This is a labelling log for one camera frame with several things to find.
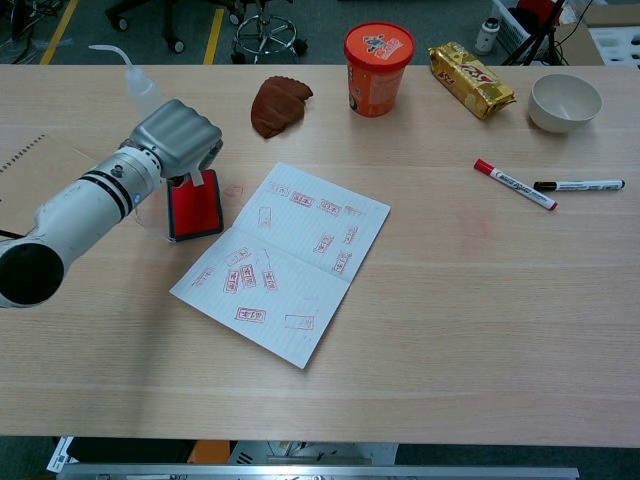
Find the black office chair base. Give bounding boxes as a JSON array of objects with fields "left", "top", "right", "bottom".
[{"left": 104, "top": 0, "right": 187, "bottom": 54}]

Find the orange box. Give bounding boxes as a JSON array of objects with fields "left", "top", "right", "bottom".
[{"left": 187, "top": 439, "right": 236, "bottom": 464}]

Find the white stamped paper sheet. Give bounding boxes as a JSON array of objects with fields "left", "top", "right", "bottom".
[{"left": 169, "top": 161, "right": 392, "bottom": 370}]

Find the aluminium profile rail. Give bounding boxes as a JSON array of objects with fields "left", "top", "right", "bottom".
[{"left": 56, "top": 462, "right": 580, "bottom": 480}]

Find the orange instant noodle cup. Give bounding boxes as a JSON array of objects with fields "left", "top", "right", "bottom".
[{"left": 343, "top": 21, "right": 417, "bottom": 119}]

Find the white printed sheet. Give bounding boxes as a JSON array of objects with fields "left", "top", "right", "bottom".
[{"left": 47, "top": 436, "right": 76, "bottom": 474}]

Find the small white cylinder device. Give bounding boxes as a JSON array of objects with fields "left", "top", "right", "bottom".
[{"left": 474, "top": 17, "right": 501, "bottom": 56}]

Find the brown folded cloth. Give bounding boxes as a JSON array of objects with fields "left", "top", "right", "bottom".
[{"left": 250, "top": 75, "right": 315, "bottom": 139}]

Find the white bowl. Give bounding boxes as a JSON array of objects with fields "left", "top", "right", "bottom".
[{"left": 528, "top": 73, "right": 603, "bottom": 134}]

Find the red whiteboard marker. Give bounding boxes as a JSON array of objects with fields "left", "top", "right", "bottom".
[{"left": 473, "top": 158, "right": 559, "bottom": 212}]

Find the clear squeeze wash bottle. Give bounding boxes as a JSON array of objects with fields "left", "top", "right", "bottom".
[{"left": 88, "top": 44, "right": 166, "bottom": 120}]

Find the white plastic crate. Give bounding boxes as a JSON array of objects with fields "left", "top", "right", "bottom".
[{"left": 492, "top": 0, "right": 532, "bottom": 51}]

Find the chrome stool base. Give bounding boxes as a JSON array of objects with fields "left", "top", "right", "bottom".
[{"left": 232, "top": 0, "right": 309, "bottom": 65}]

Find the cardboard box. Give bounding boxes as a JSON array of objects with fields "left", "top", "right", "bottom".
[{"left": 582, "top": 4, "right": 640, "bottom": 66}]

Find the kraft spiral notebook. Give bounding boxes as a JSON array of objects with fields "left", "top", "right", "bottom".
[{"left": 0, "top": 132, "right": 99, "bottom": 236}]

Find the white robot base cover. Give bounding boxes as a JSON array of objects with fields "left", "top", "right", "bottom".
[{"left": 228, "top": 439, "right": 399, "bottom": 465}]

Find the black tripod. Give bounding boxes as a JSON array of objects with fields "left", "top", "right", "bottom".
[{"left": 502, "top": 0, "right": 571, "bottom": 66}]

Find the gold snack packet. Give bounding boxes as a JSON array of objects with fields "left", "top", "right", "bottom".
[{"left": 427, "top": 41, "right": 518, "bottom": 121}]

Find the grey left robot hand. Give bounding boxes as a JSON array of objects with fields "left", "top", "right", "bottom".
[{"left": 130, "top": 98, "right": 225, "bottom": 179}]

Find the black whiteboard marker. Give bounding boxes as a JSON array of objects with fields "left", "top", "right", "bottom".
[{"left": 532, "top": 179, "right": 626, "bottom": 193}]

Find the red ink pad clear lid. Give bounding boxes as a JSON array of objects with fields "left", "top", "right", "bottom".
[{"left": 134, "top": 168, "right": 225, "bottom": 244}]

